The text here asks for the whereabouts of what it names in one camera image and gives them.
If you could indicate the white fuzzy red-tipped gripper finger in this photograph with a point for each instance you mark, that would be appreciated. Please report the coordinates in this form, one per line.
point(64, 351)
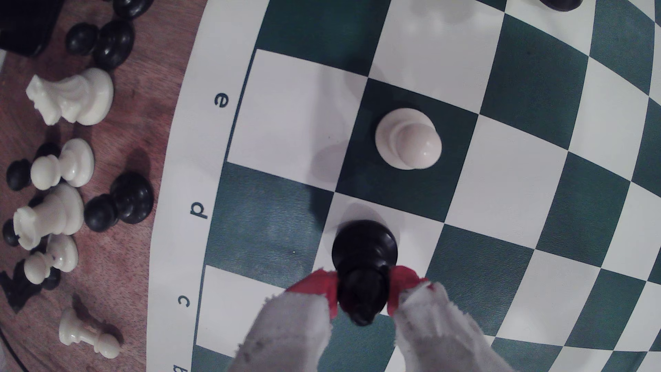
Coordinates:
point(289, 330)
point(439, 336)

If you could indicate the black chess pawn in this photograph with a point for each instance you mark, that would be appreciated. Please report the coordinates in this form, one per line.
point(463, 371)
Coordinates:
point(124, 199)
point(9, 233)
point(111, 44)
point(18, 174)
point(364, 258)

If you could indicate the green and white chess mat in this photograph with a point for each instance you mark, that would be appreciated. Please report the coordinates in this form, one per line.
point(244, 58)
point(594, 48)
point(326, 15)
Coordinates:
point(516, 181)

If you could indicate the white chess pawn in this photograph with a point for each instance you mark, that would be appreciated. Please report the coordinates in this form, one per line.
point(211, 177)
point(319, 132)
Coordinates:
point(408, 139)
point(51, 258)
point(85, 335)
point(64, 165)

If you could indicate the white chess rook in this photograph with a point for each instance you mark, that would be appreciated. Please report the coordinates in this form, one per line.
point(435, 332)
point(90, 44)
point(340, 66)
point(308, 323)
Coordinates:
point(51, 214)

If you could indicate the black chess knight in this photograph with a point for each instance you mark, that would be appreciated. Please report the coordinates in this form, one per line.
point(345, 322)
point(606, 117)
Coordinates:
point(18, 289)

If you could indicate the white chess knight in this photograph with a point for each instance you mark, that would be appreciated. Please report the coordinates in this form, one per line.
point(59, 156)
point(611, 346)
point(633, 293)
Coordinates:
point(77, 98)

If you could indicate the black chess piece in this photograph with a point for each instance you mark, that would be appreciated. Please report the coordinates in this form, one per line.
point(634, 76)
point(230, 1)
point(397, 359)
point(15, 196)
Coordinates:
point(131, 6)
point(562, 4)

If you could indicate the black box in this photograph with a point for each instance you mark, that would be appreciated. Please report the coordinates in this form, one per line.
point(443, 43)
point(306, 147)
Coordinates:
point(26, 23)

